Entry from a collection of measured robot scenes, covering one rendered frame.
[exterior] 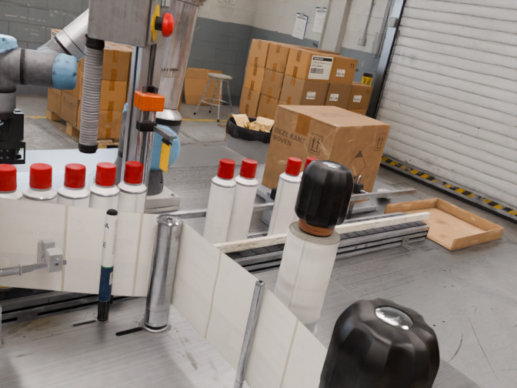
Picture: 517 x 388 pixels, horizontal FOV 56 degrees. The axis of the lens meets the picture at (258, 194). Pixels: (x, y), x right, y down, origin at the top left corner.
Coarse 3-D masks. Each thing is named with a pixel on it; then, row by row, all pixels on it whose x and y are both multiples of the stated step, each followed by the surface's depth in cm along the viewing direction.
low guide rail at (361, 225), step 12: (396, 216) 138; (408, 216) 140; (420, 216) 143; (336, 228) 121; (348, 228) 124; (360, 228) 128; (372, 228) 131; (240, 240) 104; (252, 240) 106; (264, 240) 108; (276, 240) 110; (228, 252) 102
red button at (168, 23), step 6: (156, 18) 79; (162, 18) 79; (168, 18) 79; (156, 24) 79; (162, 24) 79; (168, 24) 79; (174, 24) 81; (162, 30) 79; (168, 30) 79; (168, 36) 81
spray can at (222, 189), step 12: (228, 168) 97; (216, 180) 98; (228, 180) 99; (216, 192) 98; (228, 192) 99; (216, 204) 99; (228, 204) 100; (216, 216) 100; (228, 216) 101; (204, 228) 103; (216, 228) 101; (216, 240) 102
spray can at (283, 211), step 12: (288, 168) 109; (300, 168) 110; (288, 180) 109; (300, 180) 110; (276, 192) 112; (288, 192) 110; (276, 204) 112; (288, 204) 111; (276, 216) 112; (288, 216) 112; (276, 228) 113; (288, 228) 113
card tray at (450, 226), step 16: (400, 208) 166; (416, 208) 173; (432, 208) 178; (448, 208) 176; (432, 224) 162; (448, 224) 165; (464, 224) 168; (480, 224) 167; (496, 224) 163; (432, 240) 149; (448, 240) 150; (464, 240) 147; (480, 240) 153
